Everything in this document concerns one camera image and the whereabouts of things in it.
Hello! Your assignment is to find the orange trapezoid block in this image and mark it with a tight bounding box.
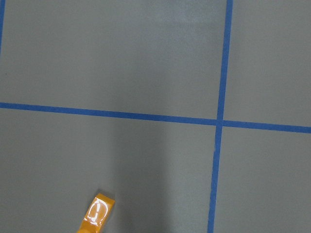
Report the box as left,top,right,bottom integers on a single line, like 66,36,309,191
77,193,115,233

